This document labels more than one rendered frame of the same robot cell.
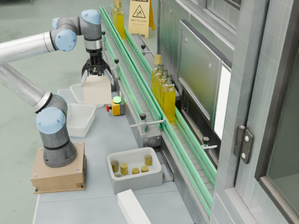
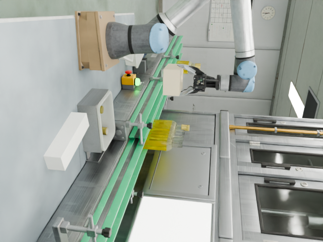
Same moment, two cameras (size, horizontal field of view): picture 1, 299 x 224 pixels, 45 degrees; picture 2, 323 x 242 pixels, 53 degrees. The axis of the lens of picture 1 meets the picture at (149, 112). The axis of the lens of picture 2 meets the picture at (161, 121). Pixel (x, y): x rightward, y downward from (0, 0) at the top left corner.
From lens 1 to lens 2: 0.76 m
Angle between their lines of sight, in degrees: 28
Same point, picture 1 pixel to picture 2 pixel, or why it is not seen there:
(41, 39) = (251, 47)
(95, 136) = not seen: hidden behind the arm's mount
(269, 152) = not seen: outside the picture
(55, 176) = (100, 41)
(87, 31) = (238, 81)
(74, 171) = (104, 62)
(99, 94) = (173, 85)
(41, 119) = (163, 30)
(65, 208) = (66, 53)
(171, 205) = (72, 168)
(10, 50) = (246, 17)
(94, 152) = not seen: hidden behind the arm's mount
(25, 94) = (182, 11)
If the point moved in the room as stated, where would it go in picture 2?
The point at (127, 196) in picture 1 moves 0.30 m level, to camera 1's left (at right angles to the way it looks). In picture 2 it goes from (85, 125) to (83, 42)
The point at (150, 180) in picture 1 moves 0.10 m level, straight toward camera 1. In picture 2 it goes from (92, 140) to (82, 148)
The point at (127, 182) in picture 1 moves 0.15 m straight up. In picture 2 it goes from (92, 119) to (128, 122)
